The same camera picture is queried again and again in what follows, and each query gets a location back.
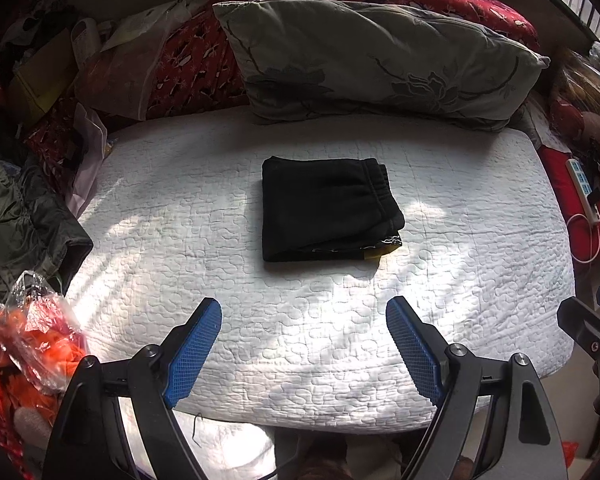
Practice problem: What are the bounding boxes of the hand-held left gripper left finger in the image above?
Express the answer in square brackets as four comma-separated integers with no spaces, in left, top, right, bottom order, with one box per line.
[40,297,224,480]

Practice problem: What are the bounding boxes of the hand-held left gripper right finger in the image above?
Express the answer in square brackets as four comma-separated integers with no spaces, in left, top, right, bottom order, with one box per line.
[385,295,569,480]

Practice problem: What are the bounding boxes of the black pants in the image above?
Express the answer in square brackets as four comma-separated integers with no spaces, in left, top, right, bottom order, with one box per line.
[261,156,406,264]

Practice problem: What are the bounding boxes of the white quilted bed cover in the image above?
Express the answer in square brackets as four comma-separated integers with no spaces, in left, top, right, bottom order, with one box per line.
[62,117,577,480]

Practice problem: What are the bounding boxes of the white power strip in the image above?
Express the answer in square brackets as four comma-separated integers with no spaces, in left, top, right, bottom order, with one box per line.
[562,157,600,224]

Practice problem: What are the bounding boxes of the red cloth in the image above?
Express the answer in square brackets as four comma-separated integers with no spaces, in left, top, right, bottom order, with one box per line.
[537,144,600,262]

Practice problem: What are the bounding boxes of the orange plastic bag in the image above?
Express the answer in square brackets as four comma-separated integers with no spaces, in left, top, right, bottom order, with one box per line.
[0,270,94,397]

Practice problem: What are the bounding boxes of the plastic wrapped toy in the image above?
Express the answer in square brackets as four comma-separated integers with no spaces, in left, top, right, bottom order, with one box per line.
[549,49,600,162]

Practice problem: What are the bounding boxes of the dark green jacket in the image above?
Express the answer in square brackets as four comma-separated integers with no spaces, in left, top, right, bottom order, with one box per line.
[0,154,95,307]

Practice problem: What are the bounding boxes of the red patterned bag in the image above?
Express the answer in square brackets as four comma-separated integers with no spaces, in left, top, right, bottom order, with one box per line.
[22,100,97,197]

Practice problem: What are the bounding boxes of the red patterned blanket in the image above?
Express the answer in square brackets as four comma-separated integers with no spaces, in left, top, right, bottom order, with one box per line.
[145,0,541,121]

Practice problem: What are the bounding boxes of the clear plastic bag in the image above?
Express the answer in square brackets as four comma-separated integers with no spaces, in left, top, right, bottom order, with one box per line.
[74,0,212,122]

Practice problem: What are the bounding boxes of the grey floral pillow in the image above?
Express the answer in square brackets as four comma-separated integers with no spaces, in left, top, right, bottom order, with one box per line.
[212,0,551,134]

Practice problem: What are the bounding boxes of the yellow cardboard box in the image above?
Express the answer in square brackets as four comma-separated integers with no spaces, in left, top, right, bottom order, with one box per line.
[9,24,82,112]

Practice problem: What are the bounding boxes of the white cable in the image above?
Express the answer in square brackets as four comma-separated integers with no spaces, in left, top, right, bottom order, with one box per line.
[567,212,600,264]

